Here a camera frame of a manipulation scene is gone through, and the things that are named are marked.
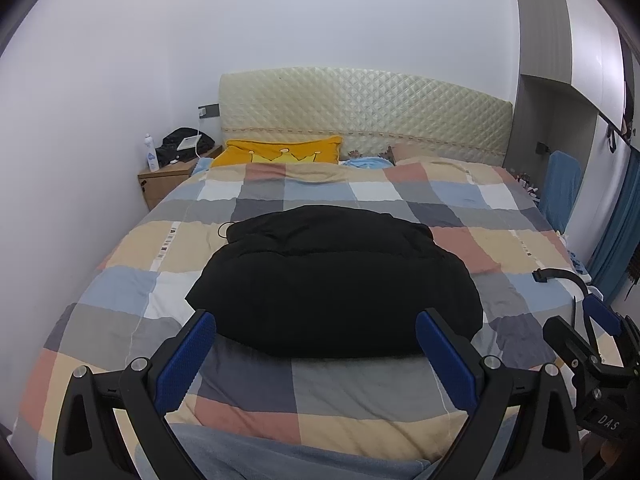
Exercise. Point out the grey wardrobe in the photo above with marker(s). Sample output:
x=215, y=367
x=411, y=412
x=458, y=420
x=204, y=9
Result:
x=565, y=25

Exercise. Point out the dark wall switch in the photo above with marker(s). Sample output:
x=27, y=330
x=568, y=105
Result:
x=541, y=148

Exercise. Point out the checkered bed blanket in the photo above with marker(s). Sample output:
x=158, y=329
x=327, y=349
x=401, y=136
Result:
x=350, y=385

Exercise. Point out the white flat device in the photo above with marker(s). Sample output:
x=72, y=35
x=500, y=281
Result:
x=189, y=142

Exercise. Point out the white spray bottle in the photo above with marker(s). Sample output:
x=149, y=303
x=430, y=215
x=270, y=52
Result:
x=151, y=157

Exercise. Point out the wooden nightstand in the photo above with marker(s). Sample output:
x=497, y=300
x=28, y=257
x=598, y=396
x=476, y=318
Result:
x=160, y=185

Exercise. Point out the grey-blue fleece cloth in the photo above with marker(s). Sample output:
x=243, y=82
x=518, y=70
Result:
x=300, y=455

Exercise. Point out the grey wall socket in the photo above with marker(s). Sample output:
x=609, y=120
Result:
x=209, y=110

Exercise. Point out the light blue cloth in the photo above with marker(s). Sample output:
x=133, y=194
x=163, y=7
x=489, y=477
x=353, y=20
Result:
x=367, y=163

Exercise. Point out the pink pillow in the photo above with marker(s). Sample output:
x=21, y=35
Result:
x=440, y=155

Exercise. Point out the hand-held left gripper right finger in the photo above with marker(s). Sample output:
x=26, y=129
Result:
x=447, y=360

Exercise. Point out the blue curtain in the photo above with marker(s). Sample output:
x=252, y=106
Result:
x=617, y=235

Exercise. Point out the cream quilted headboard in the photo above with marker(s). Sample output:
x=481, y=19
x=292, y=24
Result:
x=370, y=110

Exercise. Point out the black bag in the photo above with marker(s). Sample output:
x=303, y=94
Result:
x=170, y=149

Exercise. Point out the black puffer jacket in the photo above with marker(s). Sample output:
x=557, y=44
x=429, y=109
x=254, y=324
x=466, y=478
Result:
x=340, y=285

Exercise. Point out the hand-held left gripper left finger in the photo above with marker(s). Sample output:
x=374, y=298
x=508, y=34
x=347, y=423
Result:
x=185, y=360

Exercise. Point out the patterned pillow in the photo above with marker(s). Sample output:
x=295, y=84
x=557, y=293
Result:
x=367, y=152

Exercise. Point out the yellow pillow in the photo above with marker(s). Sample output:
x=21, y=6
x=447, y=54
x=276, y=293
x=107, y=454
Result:
x=240, y=152

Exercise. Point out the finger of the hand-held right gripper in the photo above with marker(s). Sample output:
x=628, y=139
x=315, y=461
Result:
x=602, y=312
x=567, y=335

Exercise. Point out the row of small bottles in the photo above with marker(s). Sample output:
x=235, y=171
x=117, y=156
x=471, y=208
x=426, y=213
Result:
x=527, y=185

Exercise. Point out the blue towel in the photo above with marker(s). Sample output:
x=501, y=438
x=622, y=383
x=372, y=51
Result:
x=562, y=190

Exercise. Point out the black wall hook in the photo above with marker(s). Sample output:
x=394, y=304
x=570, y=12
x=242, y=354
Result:
x=611, y=140

